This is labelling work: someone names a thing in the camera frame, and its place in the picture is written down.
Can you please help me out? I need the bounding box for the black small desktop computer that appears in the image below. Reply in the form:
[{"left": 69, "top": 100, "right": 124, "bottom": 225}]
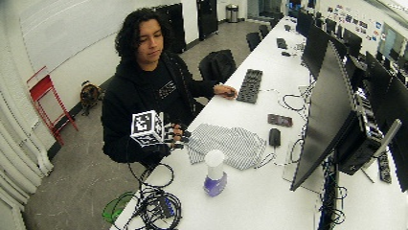
[{"left": 334, "top": 109, "right": 386, "bottom": 176}]

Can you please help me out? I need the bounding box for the black looped cable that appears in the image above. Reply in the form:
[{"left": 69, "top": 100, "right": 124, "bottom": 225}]
[{"left": 281, "top": 93, "right": 308, "bottom": 112}]

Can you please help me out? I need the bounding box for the white cube with black markers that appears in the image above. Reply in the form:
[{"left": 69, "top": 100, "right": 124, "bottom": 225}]
[{"left": 129, "top": 109, "right": 166, "bottom": 148}]

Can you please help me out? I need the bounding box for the bundle of black cables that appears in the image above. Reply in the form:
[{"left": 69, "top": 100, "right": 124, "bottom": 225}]
[{"left": 125, "top": 162, "right": 184, "bottom": 230}]

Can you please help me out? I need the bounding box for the the person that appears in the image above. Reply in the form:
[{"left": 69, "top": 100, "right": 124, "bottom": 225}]
[{"left": 100, "top": 7, "right": 238, "bottom": 168}]

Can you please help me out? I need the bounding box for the purple spray bottle white cap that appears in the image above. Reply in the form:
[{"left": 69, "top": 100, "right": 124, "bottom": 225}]
[{"left": 202, "top": 149, "right": 229, "bottom": 197}]

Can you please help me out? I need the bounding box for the large black monitor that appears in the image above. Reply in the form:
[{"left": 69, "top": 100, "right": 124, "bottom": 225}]
[{"left": 290, "top": 40, "right": 359, "bottom": 192}]

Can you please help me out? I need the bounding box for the black office chair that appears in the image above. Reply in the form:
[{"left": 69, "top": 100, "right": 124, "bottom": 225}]
[
  {"left": 198, "top": 49, "right": 238, "bottom": 84},
  {"left": 245, "top": 32, "right": 263, "bottom": 52}
]

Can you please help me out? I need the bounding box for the black remote control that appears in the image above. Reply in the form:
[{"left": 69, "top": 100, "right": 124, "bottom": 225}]
[{"left": 376, "top": 152, "right": 392, "bottom": 184}]

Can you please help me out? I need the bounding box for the black computer mouse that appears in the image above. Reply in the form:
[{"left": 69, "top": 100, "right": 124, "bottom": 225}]
[{"left": 267, "top": 127, "right": 282, "bottom": 148}]

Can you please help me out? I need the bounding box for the black cabinet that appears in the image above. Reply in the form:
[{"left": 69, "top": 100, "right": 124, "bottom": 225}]
[{"left": 153, "top": 3, "right": 188, "bottom": 55}]

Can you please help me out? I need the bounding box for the striped grey cloth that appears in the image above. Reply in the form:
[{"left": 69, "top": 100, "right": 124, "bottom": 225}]
[{"left": 185, "top": 123, "right": 267, "bottom": 171}]

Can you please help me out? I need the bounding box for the brown backpack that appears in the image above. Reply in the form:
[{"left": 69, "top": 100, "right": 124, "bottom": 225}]
[{"left": 79, "top": 80, "right": 105, "bottom": 117}]

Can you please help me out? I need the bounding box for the red folding step ladder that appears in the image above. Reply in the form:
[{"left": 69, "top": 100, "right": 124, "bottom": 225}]
[{"left": 25, "top": 65, "right": 80, "bottom": 147}]

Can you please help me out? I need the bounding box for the silver trash can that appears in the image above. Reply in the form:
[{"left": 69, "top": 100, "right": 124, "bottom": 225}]
[{"left": 225, "top": 3, "right": 239, "bottom": 24}]

